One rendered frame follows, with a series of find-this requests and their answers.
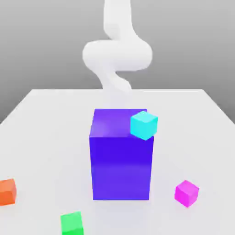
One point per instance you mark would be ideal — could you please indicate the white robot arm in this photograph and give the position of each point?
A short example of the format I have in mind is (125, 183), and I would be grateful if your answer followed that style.
(117, 53)

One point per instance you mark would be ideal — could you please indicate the small cyan cube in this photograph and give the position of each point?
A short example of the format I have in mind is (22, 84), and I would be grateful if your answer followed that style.
(144, 125)

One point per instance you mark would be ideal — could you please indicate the small magenta cube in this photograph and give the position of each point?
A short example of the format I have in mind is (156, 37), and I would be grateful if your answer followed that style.
(186, 193)

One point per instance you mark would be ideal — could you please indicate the small green cube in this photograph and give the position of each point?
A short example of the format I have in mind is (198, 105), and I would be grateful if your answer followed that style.
(71, 224)

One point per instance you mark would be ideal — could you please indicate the small orange cube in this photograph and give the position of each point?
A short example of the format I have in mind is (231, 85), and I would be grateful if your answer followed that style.
(6, 191)

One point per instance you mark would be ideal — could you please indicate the large purple box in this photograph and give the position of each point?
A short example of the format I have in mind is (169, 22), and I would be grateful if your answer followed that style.
(121, 165)

